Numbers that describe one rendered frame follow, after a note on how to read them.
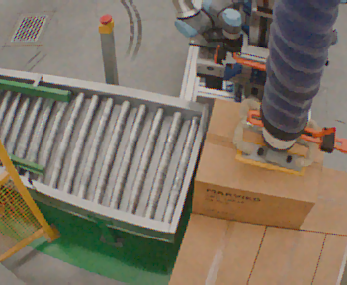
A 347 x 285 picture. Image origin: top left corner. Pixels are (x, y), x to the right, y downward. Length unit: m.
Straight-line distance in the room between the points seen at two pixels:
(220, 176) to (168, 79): 1.44
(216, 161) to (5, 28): 2.56
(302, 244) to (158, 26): 2.05
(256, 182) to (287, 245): 0.52
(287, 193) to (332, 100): 1.57
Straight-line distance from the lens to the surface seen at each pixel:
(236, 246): 2.84
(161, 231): 2.81
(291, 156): 2.43
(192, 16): 2.55
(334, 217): 3.00
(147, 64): 3.93
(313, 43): 1.69
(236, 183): 2.52
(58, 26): 4.31
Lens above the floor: 3.26
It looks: 64 degrees down
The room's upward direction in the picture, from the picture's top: straight up
